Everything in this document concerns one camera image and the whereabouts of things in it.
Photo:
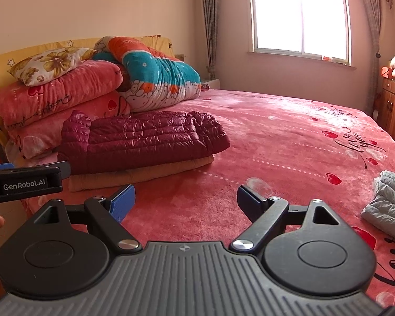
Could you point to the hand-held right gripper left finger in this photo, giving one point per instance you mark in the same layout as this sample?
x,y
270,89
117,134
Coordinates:
x,y
121,204

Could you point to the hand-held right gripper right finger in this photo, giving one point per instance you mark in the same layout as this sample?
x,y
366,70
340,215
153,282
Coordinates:
x,y
250,202

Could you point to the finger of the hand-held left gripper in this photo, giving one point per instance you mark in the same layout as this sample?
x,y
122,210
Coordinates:
x,y
64,168

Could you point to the dark red down jacket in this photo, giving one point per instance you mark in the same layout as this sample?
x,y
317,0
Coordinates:
x,y
144,138

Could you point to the tan folded garment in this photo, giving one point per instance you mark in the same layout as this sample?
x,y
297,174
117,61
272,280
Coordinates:
x,y
151,172

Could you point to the pink heart folded blanket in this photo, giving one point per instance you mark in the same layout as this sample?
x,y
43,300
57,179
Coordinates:
x,y
36,135

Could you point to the coral pink folded blanket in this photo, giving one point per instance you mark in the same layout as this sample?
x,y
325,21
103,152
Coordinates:
x,y
59,89

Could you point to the floral pillow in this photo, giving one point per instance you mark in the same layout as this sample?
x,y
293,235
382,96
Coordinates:
x,y
49,62

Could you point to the yellow star headboard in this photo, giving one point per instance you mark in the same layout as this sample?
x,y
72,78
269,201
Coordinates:
x,y
0,62

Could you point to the white nightstand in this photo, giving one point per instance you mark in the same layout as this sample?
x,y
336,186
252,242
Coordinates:
x,y
212,83

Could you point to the teal and orange quilt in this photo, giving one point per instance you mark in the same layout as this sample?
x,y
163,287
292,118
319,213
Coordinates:
x,y
158,72

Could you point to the grey down jacket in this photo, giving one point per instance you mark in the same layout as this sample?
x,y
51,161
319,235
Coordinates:
x,y
388,200

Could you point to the long grey checked curtain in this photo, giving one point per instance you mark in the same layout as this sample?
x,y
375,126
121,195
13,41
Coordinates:
x,y
212,23

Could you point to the red box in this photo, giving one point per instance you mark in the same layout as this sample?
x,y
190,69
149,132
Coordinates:
x,y
385,71

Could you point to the window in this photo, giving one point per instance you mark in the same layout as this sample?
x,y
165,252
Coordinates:
x,y
299,16

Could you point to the short grey checked curtain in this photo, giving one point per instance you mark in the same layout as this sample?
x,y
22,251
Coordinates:
x,y
372,23

